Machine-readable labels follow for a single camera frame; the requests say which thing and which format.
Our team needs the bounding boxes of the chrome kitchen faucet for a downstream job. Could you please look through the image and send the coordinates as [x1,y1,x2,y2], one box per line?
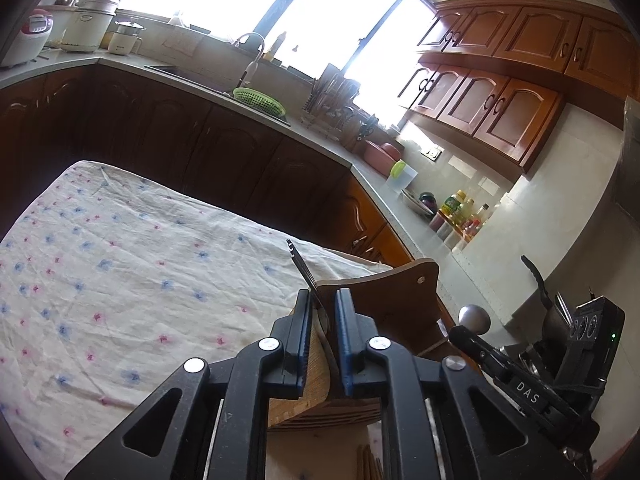
[232,32,265,88]

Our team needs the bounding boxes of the metal spoon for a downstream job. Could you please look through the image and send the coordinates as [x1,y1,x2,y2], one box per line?
[458,304,491,335]

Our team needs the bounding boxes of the floral white tablecloth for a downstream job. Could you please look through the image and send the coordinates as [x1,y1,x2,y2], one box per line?
[1,161,382,479]

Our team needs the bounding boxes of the metal fork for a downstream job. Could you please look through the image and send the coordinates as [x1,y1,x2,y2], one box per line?
[284,238,334,351]

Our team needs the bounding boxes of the yellow cooking oil bottle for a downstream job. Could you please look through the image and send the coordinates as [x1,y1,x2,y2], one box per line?
[439,190,466,219]

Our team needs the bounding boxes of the wooden utensil holder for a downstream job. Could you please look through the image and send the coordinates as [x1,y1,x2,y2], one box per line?
[268,258,454,431]

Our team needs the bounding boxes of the lower dark wooden cabinets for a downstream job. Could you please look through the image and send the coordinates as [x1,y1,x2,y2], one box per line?
[1,64,411,266]

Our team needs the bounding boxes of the green sink basket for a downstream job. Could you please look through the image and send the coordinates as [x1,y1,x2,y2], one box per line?
[232,87,286,118]

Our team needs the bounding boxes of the yellow dish soap bottle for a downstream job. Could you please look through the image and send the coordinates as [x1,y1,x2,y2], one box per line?
[268,32,286,62]

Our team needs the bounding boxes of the kitchen sink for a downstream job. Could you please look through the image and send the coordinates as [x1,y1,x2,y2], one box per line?
[146,65,288,124]

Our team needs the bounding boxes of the plate with food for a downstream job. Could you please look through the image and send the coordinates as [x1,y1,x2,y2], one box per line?
[400,190,434,221]

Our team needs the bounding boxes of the wooden chopstick centre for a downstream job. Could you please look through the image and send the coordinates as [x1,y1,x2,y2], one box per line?
[356,444,383,480]

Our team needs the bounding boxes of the white jug green lid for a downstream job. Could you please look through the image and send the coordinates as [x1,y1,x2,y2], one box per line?
[387,159,418,193]

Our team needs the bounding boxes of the dish drying rack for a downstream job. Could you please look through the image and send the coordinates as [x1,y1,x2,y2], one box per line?
[300,63,360,136]

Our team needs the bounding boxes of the white slow cooker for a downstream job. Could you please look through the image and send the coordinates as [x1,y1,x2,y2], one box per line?
[60,0,120,53]

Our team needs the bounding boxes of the white pink rice cooker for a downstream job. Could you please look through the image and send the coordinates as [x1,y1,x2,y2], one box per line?
[1,8,53,68]

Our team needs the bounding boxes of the small white electric pot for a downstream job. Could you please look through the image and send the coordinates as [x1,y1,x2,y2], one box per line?
[107,22,145,55]

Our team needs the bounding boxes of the black wok pan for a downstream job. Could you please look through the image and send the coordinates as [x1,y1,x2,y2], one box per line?
[521,255,574,344]

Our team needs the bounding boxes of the pink plastic basin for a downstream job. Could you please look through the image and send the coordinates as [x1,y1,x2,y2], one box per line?
[362,141,401,177]

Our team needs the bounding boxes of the upper wooden wall cabinets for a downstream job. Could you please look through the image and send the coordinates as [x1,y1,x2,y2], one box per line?
[399,0,639,180]

